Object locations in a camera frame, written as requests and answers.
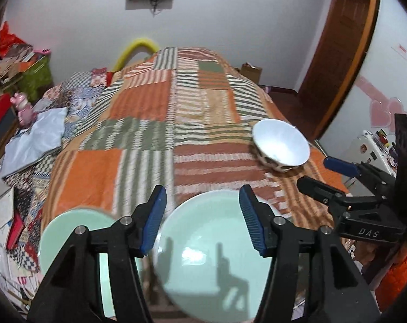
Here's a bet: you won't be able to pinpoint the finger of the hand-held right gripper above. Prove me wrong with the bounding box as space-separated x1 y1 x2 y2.
323 157 397 193
297 177 351 211

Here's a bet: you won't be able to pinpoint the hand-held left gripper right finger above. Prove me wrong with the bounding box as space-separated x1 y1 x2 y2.
239 184 382 323

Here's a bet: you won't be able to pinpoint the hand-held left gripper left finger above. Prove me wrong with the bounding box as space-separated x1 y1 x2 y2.
26 185 168 323

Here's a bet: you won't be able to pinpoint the white bowl with patterned outside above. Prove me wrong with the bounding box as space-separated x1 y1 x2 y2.
251 119 311 173

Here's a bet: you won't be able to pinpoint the pale green plate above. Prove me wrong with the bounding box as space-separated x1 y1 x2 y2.
153 190 293 322

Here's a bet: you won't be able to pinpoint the green bowl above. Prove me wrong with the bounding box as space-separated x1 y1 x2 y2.
38 208 145 318

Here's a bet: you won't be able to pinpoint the person's right forearm orange sleeve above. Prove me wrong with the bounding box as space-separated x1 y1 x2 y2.
375 242 407 312

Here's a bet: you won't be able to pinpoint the person's right hand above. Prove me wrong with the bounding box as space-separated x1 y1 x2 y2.
353 240 384 285

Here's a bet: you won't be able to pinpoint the white fridge with magnets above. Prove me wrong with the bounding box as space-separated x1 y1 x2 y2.
319 129 402 192

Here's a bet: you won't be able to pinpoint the brown wooden door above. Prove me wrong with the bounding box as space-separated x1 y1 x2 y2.
296 0 381 140

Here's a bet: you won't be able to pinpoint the striped orange patchwork blanket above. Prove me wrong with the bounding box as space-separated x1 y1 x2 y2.
38 46 355 310

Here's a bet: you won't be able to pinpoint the cardboard box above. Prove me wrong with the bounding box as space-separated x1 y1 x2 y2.
240 62 263 85

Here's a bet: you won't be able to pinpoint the checkered patchwork quilt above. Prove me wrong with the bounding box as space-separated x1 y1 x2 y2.
0 69 117 310

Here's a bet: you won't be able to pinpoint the red book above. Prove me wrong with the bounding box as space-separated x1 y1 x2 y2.
6 212 26 251

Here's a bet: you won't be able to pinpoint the white cloth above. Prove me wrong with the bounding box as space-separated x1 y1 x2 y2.
0 107 69 177

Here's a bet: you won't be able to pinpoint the white booklet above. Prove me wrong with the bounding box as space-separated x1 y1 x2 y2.
0 188 16 233

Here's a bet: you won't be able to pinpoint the pink toy figure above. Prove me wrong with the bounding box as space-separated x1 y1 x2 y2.
10 92 34 128

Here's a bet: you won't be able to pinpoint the dark grey box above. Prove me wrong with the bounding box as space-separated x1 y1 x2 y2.
0 109 19 149

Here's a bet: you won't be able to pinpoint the yellow foam tube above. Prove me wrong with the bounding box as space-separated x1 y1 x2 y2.
113 38 161 72

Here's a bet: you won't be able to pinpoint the green box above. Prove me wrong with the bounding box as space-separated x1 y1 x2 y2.
1 54 53 100

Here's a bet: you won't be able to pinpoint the red plastic bag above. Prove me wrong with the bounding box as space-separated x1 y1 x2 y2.
0 21 24 52

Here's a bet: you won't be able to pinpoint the pink heart wall stickers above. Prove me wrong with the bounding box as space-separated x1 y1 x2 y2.
356 76 407 130

